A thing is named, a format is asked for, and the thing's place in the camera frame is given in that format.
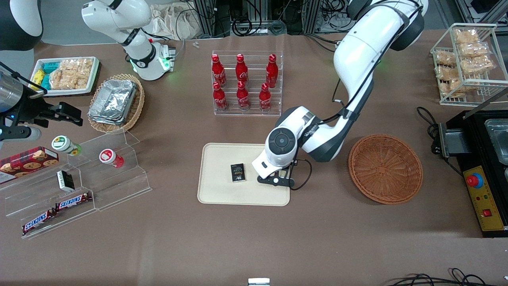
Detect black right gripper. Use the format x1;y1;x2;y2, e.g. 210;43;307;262
15;92;84;128

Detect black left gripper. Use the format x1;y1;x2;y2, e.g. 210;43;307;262
278;158;298;178

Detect white rectangular snack tray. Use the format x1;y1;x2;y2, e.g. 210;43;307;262
29;56;100;97

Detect beige plastic tray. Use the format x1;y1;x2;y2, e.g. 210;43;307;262
197;143;291;207

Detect light oval wicker basket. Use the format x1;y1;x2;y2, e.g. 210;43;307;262
87;73;146;134

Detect brown wicker basket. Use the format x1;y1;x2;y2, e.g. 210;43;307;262
348;134;423;205

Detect green lid yogurt cup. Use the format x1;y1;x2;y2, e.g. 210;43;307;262
51;135;83;157

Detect clear rice cracker bag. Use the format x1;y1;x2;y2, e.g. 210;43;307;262
62;58;94;89
49;68;77;91

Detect stack of foil trays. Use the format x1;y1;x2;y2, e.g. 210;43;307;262
88;79;138;126

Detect small black snack box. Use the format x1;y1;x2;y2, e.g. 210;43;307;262
230;163;247;184

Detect red lid yogurt cup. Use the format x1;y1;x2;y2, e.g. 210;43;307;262
99;149;125;169

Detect red cookie box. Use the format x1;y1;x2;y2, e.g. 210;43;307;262
0;146;60;184

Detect clear acrylic bottle rack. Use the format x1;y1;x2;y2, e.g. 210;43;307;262
211;50;284;117

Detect small black white box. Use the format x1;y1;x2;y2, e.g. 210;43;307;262
56;170;75;192

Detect red cola bottle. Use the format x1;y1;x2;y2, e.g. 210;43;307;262
265;54;279;89
259;83;273;113
236;81;251;111
235;54;250;86
211;54;227;88
212;82;229;112

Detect Snickers chocolate bar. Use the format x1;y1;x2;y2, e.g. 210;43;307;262
55;192;93;211
22;209;57;235

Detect clear acrylic stepped shelf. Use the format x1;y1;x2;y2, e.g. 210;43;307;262
0;129;153;240

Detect beige cloth bag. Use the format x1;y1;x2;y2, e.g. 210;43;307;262
150;3;200;41

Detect black side appliance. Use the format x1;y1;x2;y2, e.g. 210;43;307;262
438;87;508;239

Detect fried snack bag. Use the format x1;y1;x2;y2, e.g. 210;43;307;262
436;66;463;80
460;56;495;75
458;42;489;57
434;51;457;66
454;29;479;45
440;79;466;97

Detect yellow control box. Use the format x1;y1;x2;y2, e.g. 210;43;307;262
463;165;508;232

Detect steel pan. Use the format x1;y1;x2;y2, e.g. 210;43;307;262
485;118;508;166

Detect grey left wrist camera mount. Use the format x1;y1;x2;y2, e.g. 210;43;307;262
257;172;296;189

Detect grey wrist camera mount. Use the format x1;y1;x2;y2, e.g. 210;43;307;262
0;126;42;143
257;172;296;189

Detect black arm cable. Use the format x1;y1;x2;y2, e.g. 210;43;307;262
290;8;422;191

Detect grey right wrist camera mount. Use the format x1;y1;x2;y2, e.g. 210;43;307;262
0;126;42;143

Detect black appliance cable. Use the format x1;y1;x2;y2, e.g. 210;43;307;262
416;106;465;177

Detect aluminium equipment frame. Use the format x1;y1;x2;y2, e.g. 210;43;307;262
194;0;358;39

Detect black floor cables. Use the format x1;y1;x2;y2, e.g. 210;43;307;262
380;268;508;286

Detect white wire rack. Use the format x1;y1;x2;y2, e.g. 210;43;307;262
430;23;508;107

